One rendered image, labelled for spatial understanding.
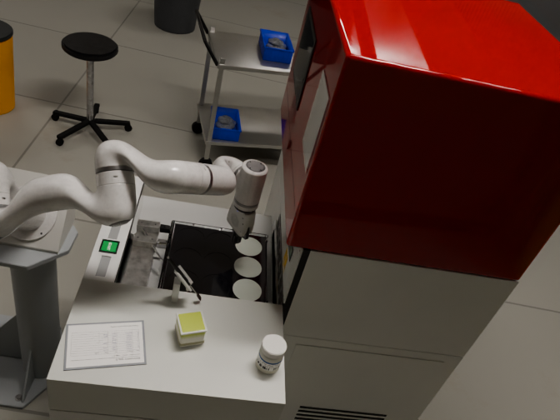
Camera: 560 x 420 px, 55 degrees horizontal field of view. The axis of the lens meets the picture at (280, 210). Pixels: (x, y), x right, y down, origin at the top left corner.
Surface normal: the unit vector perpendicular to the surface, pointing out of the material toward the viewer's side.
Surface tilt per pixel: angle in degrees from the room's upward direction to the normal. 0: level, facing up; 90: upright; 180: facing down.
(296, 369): 90
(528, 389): 0
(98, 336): 0
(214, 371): 0
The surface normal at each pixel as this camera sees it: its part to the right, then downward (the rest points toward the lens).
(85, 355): 0.22, -0.76
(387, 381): 0.02, 0.64
